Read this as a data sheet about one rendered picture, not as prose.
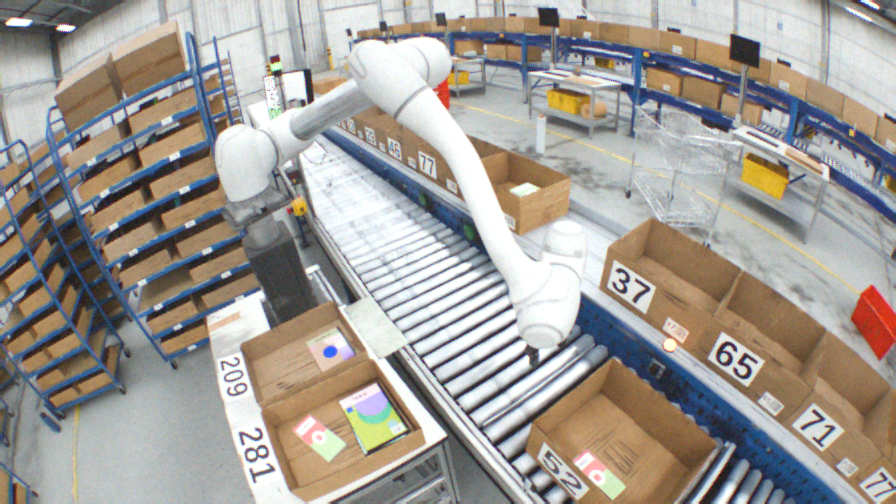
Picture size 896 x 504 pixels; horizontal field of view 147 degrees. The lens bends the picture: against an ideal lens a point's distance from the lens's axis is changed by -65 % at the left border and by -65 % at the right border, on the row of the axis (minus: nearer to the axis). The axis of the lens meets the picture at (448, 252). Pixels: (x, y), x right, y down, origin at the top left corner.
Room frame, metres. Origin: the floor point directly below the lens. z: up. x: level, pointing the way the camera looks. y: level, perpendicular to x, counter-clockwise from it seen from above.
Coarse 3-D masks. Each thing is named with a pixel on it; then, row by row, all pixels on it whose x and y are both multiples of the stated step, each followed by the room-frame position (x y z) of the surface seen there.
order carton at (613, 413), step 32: (608, 384) 0.50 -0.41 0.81; (640, 384) 0.43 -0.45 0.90; (544, 416) 0.39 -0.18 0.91; (576, 416) 0.45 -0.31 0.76; (608, 416) 0.43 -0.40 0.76; (640, 416) 0.38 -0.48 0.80; (672, 416) 0.32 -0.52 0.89; (576, 448) 0.35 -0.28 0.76; (608, 448) 0.33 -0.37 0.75; (640, 448) 0.30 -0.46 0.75; (672, 448) 0.26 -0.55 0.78; (704, 448) 0.20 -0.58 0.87; (640, 480) 0.21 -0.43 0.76; (672, 480) 0.17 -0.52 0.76
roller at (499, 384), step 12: (576, 336) 0.77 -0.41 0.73; (552, 348) 0.72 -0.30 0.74; (528, 360) 0.68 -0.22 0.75; (540, 360) 0.68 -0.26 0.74; (504, 372) 0.65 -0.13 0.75; (516, 372) 0.64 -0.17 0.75; (492, 384) 0.61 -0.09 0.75; (504, 384) 0.61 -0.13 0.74; (468, 396) 0.57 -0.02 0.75; (480, 396) 0.57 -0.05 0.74; (468, 408) 0.54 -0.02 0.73
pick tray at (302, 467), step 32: (320, 384) 0.58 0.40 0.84; (352, 384) 0.62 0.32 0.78; (384, 384) 0.63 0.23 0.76; (288, 416) 0.51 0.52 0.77; (320, 416) 0.52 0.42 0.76; (288, 448) 0.40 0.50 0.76; (352, 448) 0.41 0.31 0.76; (384, 448) 0.37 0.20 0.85; (416, 448) 0.41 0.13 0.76; (288, 480) 0.28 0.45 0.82; (320, 480) 0.28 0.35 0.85; (352, 480) 0.31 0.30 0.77
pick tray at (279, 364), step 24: (312, 312) 0.89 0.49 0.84; (336, 312) 0.93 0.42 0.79; (264, 336) 0.78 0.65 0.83; (288, 336) 0.83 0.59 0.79; (312, 336) 0.85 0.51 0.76; (264, 360) 0.74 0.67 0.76; (288, 360) 0.74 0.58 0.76; (312, 360) 0.74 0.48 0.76; (360, 360) 0.68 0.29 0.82; (264, 384) 0.63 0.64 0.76; (288, 384) 0.64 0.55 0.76; (312, 384) 0.59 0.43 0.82
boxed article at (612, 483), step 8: (584, 456) 0.32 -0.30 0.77; (592, 456) 0.31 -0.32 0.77; (576, 464) 0.30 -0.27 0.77; (584, 464) 0.29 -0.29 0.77; (592, 464) 0.29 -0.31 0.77; (600, 464) 0.28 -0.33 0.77; (584, 472) 0.27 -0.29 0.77; (592, 472) 0.27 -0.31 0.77; (600, 472) 0.26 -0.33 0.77; (608, 472) 0.25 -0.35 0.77; (592, 480) 0.24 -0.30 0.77; (600, 480) 0.24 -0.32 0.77; (608, 480) 0.23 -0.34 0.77; (616, 480) 0.22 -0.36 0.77; (600, 488) 0.21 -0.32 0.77; (608, 488) 0.21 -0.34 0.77; (616, 488) 0.20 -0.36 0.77; (624, 488) 0.19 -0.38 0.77; (616, 496) 0.18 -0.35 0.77
